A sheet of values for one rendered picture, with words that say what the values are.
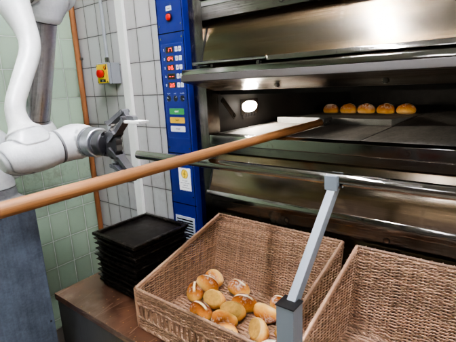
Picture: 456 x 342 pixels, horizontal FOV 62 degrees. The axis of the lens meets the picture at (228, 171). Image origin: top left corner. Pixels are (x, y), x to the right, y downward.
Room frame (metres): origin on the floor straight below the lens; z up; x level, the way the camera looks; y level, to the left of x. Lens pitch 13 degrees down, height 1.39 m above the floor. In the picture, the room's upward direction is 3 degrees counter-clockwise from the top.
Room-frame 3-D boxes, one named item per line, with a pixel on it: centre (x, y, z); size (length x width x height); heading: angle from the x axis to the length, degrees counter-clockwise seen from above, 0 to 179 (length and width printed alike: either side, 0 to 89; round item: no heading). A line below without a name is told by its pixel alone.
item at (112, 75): (1.92, 0.56, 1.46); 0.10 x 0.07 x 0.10; 51
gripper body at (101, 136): (1.08, 0.34, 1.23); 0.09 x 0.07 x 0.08; 50
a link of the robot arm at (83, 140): (1.13, 0.39, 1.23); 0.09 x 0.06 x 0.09; 140
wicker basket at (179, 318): (1.16, -0.02, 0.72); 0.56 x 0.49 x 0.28; 51
